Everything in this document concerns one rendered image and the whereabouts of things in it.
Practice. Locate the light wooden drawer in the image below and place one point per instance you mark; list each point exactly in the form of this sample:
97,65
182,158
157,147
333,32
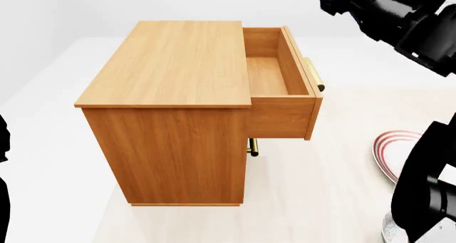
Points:
281,117

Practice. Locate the white bowl with red stripes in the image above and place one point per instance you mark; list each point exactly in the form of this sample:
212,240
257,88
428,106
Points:
388,152

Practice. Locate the light wooden cabinet body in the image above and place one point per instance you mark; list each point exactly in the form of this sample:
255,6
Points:
167,74

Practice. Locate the grey speckled round object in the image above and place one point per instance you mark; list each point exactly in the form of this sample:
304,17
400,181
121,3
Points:
393,231

